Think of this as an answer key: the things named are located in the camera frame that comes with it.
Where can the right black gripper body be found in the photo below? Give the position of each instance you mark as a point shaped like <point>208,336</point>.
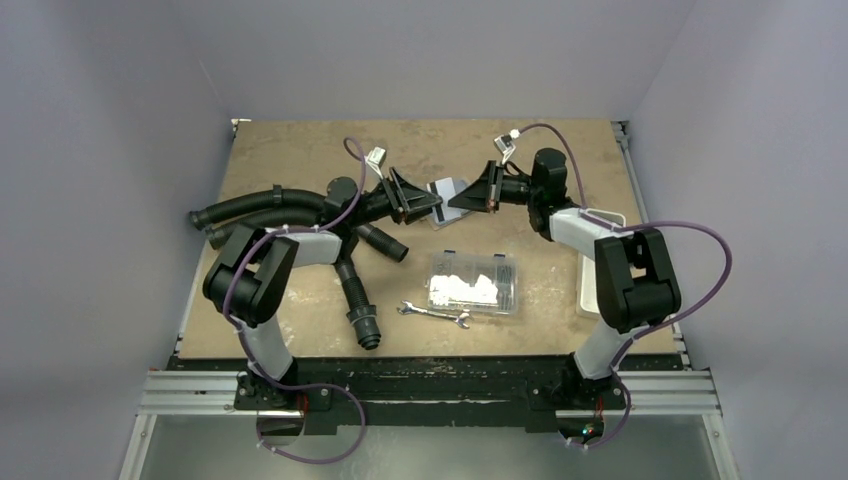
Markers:
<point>494,185</point>

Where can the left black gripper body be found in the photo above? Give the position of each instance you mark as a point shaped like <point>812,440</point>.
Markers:
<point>380,204</point>

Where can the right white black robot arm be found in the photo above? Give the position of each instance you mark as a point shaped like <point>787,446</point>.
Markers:
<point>636,285</point>

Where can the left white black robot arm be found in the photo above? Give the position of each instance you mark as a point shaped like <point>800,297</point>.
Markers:
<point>271,233</point>

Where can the clear plastic screw box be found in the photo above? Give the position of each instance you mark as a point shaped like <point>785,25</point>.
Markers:
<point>477,283</point>

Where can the silver open-end wrench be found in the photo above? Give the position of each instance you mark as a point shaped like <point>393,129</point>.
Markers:
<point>460,318</point>

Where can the white plastic tray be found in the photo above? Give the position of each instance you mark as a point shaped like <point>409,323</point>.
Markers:
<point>586,296</point>

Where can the black corrugated hose short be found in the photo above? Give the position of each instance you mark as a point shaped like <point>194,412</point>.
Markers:
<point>382,242</point>

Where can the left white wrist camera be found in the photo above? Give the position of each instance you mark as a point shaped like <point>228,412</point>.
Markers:
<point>374,161</point>

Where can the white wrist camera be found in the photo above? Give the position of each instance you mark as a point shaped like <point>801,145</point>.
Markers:
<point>505,144</point>
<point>374,161</point>

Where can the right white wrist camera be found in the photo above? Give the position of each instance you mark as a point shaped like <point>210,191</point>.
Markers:
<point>505,144</point>

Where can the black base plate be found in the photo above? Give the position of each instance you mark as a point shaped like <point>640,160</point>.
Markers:
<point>472,391</point>

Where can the aluminium frame rail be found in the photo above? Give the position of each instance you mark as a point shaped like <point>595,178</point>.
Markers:
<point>213,393</point>

